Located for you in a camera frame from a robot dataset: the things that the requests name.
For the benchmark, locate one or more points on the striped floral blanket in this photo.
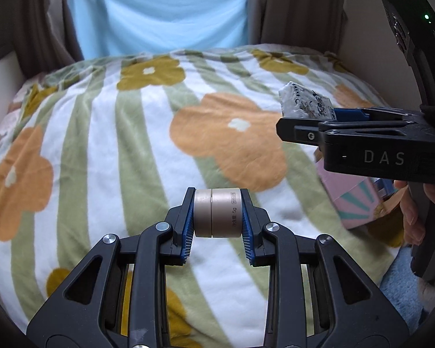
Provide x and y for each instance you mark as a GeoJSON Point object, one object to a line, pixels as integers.
{"type": "Point", "coordinates": [130, 145]}

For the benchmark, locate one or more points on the white patterned tissue packet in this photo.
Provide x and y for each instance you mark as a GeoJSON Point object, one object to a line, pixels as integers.
{"type": "Point", "coordinates": [306, 99]}

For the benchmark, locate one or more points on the blue rug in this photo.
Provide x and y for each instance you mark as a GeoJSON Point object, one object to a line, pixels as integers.
{"type": "Point", "coordinates": [402, 286]}

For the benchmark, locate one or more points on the person's right hand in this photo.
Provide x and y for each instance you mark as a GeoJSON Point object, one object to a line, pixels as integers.
{"type": "Point", "coordinates": [413, 214]}

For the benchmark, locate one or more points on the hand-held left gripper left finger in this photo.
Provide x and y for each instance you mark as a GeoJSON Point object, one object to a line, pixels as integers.
{"type": "Point", "coordinates": [187, 224]}

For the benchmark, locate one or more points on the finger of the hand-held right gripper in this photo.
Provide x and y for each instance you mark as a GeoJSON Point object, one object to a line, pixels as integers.
{"type": "Point", "coordinates": [350, 113]}
{"type": "Point", "coordinates": [301, 132]}

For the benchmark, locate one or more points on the beige cylinder jar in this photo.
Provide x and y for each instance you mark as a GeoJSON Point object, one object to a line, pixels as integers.
{"type": "Point", "coordinates": [217, 214]}

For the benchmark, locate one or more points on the brown curtain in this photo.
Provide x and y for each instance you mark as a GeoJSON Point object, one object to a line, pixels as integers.
{"type": "Point", "coordinates": [297, 11]}
{"type": "Point", "coordinates": [40, 18]}

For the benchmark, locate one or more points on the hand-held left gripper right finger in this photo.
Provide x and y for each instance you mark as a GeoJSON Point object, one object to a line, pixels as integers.
{"type": "Point", "coordinates": [248, 224]}

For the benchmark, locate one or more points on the light blue window cloth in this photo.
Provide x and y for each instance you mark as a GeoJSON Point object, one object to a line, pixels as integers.
{"type": "Point", "coordinates": [159, 11]}

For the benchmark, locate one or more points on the pink cardboard box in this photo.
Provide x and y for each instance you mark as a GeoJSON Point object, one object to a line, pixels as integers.
{"type": "Point", "coordinates": [351, 203]}

